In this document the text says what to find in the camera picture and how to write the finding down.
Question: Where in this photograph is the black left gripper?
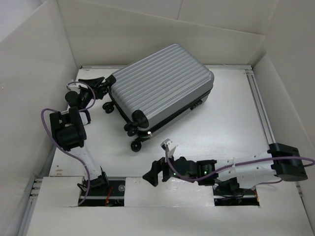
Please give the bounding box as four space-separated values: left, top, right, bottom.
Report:
78 78 107 109

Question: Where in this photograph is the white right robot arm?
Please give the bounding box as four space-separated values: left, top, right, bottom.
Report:
142 141 315 194

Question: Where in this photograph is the aluminium rail frame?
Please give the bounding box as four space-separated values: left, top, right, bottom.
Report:
27 67 313 236

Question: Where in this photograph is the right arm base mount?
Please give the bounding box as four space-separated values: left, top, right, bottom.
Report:
213 178 260 207

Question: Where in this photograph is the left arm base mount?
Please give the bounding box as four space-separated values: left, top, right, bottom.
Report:
79 177 126 207

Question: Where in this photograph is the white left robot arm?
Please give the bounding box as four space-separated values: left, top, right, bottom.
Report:
49 77 110 195

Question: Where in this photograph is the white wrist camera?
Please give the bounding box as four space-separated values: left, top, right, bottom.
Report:
160 139 177 162
66 81 80 90

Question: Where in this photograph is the grey hard-shell suitcase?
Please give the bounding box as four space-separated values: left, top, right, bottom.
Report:
102 44 215 152

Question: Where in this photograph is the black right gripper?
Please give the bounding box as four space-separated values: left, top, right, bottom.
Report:
143 149 181 186

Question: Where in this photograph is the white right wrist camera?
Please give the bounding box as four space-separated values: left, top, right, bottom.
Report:
160 139 177 162

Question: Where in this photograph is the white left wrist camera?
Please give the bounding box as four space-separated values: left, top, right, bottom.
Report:
66 81 80 90

